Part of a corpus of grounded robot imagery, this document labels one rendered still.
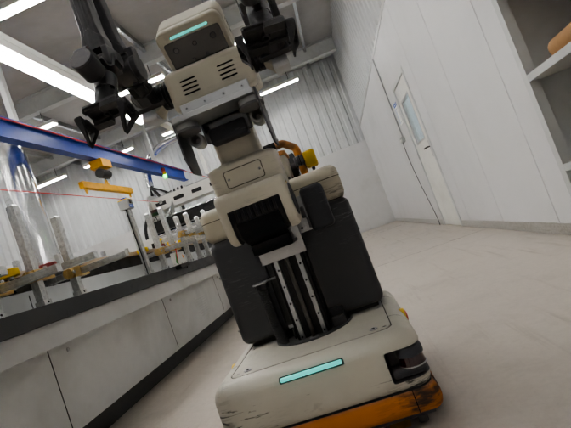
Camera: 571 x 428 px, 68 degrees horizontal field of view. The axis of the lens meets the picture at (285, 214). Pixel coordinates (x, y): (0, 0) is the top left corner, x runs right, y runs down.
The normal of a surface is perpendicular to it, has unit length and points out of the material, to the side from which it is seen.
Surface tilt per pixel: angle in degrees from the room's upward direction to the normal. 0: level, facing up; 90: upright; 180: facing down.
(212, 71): 98
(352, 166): 90
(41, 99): 90
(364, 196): 90
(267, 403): 90
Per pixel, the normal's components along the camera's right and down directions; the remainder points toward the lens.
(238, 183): -0.08, 0.13
